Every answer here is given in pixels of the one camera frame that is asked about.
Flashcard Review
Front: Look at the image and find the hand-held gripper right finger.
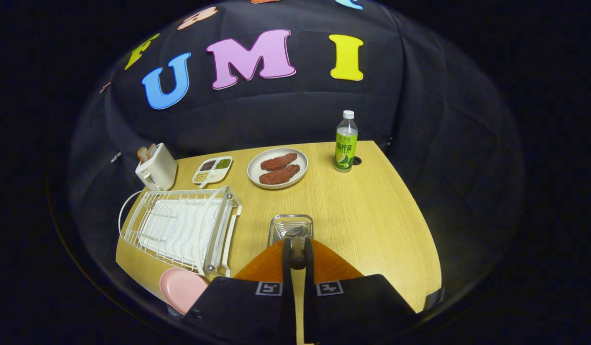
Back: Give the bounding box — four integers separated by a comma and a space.
302, 238, 416, 345

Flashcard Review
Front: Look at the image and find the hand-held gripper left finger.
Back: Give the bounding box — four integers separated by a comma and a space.
183, 238, 296, 345

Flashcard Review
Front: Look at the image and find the metal spoon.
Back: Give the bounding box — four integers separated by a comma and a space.
285, 228, 309, 270

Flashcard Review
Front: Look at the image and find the metal wire basket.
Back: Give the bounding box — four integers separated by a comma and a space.
267, 214, 314, 248

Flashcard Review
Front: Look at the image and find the pink plate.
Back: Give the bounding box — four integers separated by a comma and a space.
160, 268, 209, 315

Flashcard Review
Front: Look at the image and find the white wire dish rack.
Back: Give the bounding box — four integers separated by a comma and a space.
118, 186, 243, 278

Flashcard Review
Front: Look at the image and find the white plate with meat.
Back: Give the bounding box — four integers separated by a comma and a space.
247, 147, 309, 190

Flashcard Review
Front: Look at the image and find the red meat piece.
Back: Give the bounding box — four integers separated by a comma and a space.
259, 164, 301, 185
260, 153, 298, 172

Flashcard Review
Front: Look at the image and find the white divided grain tray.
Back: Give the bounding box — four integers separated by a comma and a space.
192, 156, 233, 188

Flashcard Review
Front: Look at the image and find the green label drink bottle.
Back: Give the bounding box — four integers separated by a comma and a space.
334, 110, 359, 173

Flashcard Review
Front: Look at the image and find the white toaster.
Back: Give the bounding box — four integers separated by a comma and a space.
135, 143, 178, 191

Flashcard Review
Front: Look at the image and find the black backdrop cloth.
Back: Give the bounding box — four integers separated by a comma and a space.
68, 0, 525, 312

